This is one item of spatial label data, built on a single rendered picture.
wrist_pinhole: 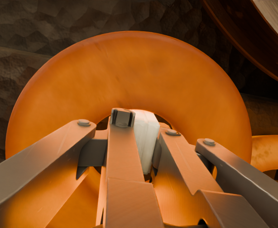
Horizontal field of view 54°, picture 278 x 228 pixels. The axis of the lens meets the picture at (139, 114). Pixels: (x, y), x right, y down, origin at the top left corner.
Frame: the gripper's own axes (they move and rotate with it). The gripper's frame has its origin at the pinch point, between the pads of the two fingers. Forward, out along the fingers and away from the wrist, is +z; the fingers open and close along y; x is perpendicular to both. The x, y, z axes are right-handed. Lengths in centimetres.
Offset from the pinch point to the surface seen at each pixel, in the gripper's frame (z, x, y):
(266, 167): 5.3, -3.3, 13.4
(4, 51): 10.1, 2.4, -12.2
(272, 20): 0.3, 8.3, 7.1
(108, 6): 15.7, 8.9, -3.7
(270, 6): 0.4, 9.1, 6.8
